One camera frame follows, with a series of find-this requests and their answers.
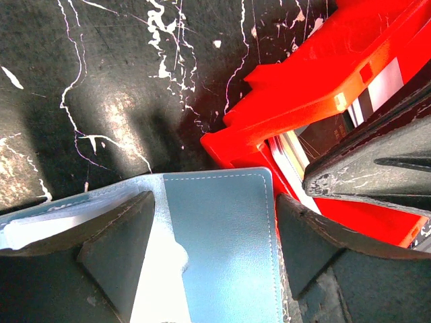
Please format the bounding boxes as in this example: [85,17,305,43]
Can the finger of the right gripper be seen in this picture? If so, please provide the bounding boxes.
[302,87,430,215]

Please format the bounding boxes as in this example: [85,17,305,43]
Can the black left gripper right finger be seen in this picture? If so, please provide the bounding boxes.
[276,194,430,322]

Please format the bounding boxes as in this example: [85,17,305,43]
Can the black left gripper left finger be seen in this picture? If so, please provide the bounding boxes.
[1,191,155,322]

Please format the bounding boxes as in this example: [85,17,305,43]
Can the red plastic card tray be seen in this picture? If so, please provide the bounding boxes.
[201,1,430,248]

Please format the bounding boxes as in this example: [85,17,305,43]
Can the blue leather card holder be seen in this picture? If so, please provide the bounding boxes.
[1,168,283,322]

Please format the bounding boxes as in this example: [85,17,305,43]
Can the black VIP card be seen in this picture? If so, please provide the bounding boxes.
[295,111,354,162]

